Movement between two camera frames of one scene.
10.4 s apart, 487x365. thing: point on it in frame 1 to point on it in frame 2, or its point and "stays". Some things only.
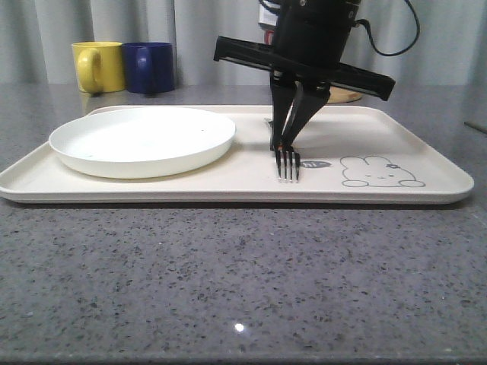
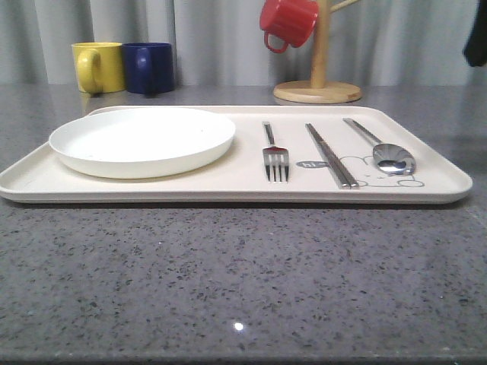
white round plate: x=141 y=142 stays
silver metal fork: x=284 y=153 to x=275 y=157
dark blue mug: x=148 y=67 stays
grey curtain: x=36 y=38 stays
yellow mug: x=100 y=66 stays
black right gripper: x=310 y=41 to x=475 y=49
